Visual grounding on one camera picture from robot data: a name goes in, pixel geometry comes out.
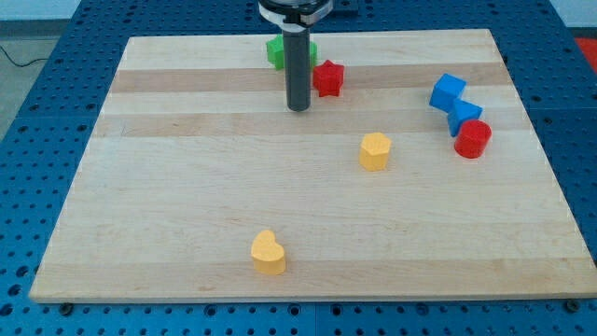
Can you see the green block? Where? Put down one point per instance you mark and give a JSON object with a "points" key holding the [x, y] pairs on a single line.
{"points": [[276, 54]]}

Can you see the blue cube block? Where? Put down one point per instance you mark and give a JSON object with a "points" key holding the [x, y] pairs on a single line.
{"points": [[446, 91]]}

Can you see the yellow pentagon block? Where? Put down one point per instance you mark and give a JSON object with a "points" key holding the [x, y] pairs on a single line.
{"points": [[374, 151]]}

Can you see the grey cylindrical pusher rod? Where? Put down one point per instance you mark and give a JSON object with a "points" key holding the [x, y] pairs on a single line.
{"points": [[296, 41]]}

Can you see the wooden board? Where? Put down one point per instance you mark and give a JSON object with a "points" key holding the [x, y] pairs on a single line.
{"points": [[195, 152]]}

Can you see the red object at right edge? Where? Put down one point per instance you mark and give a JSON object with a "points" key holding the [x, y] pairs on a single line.
{"points": [[588, 46]]}

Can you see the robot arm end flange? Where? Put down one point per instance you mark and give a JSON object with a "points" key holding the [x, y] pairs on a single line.
{"points": [[304, 13]]}

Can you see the red cylinder block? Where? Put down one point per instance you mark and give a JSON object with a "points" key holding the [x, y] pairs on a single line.
{"points": [[472, 139]]}

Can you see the red star block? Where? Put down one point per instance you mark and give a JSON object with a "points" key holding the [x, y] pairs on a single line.
{"points": [[328, 78]]}

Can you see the blue triangle block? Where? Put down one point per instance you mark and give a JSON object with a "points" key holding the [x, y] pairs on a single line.
{"points": [[460, 112]]}

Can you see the yellow heart block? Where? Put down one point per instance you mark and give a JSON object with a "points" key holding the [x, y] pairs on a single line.
{"points": [[267, 254]]}

